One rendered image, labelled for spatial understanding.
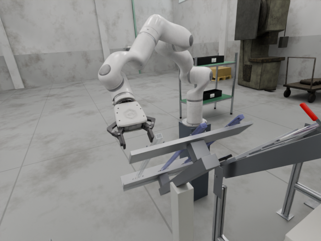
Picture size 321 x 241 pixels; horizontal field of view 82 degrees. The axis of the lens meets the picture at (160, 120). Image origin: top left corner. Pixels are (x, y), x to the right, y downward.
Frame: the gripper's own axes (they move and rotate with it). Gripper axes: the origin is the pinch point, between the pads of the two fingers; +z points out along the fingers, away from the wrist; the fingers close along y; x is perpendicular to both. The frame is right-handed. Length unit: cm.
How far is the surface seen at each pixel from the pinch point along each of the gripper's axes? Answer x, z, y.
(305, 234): 16, 43, 50
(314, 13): 79, -275, 524
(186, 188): 7.5, 16.9, 11.7
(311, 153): -11, 23, 44
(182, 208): 12.6, 21.4, 9.6
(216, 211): 45, 25, 37
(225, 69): 319, -385, 461
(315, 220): 17, 41, 59
